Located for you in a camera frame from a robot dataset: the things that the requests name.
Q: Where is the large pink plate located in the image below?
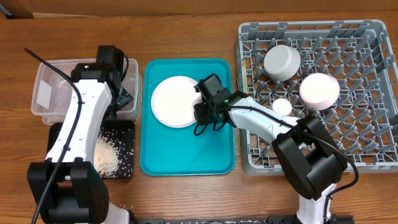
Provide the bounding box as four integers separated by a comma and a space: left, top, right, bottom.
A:
151, 76, 201, 128

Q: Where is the rice food waste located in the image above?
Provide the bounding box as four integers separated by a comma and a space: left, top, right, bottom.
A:
94, 126, 135, 179

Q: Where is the pale green cup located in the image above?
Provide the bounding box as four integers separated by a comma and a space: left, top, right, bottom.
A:
271, 98, 292, 116

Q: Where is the grey bowl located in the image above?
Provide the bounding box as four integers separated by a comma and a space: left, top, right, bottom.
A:
264, 45, 301, 82

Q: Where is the small pink plate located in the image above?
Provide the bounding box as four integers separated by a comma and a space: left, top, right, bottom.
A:
299, 73, 340, 111

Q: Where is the wooden chopstick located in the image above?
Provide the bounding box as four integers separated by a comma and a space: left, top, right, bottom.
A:
243, 59, 249, 93

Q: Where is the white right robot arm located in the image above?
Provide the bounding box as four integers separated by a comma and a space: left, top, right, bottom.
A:
193, 73, 359, 223

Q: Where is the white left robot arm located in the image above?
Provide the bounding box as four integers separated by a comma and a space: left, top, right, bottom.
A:
26, 45, 135, 223

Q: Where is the grey dishwasher rack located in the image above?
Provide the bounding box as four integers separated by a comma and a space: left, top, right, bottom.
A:
236, 20, 397, 173

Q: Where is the black tray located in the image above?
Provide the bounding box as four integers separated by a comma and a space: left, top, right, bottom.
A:
57, 120, 135, 180

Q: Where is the teal serving tray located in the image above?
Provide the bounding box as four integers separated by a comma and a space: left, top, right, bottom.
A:
139, 58, 236, 176

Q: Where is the clear plastic bin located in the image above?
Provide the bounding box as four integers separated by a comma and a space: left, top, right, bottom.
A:
31, 58, 142, 125

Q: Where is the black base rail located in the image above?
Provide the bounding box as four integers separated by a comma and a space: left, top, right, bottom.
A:
129, 211, 355, 224

